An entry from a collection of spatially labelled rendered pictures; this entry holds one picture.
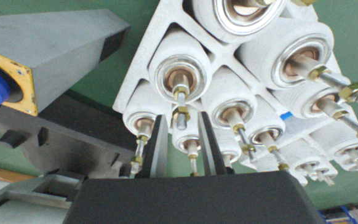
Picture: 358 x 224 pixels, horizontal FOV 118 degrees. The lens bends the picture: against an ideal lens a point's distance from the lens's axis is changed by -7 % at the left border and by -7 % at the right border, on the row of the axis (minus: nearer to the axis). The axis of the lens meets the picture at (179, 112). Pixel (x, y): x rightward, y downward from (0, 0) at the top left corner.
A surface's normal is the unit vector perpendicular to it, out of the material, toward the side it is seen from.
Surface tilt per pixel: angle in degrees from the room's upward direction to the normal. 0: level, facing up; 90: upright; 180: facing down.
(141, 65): 0
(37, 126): 45
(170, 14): 0
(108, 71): 0
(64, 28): 90
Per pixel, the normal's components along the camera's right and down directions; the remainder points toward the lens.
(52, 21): 0.58, -0.61
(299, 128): -0.83, -0.41
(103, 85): 0.00, 0.67
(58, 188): 0.58, -0.37
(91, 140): 0.44, 0.04
